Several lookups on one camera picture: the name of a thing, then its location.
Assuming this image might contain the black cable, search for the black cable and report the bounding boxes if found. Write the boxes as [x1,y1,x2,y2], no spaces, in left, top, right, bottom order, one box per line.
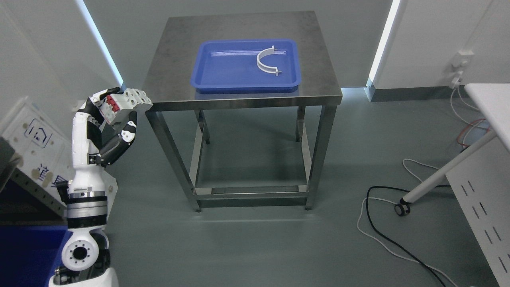
[366,184,451,287]

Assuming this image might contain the white plug adapter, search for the white plug adapter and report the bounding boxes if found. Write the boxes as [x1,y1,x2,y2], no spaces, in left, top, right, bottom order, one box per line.
[449,70,464,90]

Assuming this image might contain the orange cable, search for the orange cable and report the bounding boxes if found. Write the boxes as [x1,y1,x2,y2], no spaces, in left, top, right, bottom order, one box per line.
[457,118,491,147]

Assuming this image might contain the stainless steel table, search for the stainless steel table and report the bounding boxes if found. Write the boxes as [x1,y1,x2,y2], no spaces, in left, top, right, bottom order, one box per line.
[143,10,342,212]

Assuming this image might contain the blue plastic tray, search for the blue plastic tray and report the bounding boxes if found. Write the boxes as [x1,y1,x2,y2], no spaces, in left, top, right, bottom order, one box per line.
[190,38,301,94]

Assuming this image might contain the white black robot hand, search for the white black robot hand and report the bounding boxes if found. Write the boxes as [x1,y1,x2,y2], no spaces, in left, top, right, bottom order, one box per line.
[69,87,138,194]

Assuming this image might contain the white desk leg with caster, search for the white desk leg with caster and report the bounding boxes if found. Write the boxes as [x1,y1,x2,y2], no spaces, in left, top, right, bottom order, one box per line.
[394,130,497,216]

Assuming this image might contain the grey metal shelf rack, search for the grey metal shelf rack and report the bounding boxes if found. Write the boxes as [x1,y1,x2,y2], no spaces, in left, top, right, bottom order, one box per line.
[0,138,66,227]

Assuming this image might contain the white wall socket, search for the white wall socket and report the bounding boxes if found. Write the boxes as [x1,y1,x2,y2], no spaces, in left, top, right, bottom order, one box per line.
[451,49,474,68]

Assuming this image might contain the white circuit breaker red switches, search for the white circuit breaker red switches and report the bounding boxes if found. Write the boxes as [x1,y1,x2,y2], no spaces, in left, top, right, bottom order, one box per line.
[97,87,153,127]

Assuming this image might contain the white desk with perforated panel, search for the white desk with perforated panel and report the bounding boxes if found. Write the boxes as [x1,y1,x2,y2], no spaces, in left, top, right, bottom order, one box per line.
[446,83,510,287]

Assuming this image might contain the white sign board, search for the white sign board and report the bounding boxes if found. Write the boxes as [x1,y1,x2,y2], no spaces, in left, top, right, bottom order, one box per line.
[1,96,75,220]

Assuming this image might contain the blue bin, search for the blue bin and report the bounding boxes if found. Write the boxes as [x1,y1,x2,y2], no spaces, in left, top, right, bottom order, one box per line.
[0,225,71,287]

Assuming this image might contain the white curved pipe clamp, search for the white curved pipe clamp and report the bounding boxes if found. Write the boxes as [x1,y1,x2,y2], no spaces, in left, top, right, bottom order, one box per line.
[256,45,283,76]

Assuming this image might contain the white cable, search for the white cable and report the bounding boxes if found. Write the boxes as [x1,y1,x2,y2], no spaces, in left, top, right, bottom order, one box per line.
[357,86,496,287]

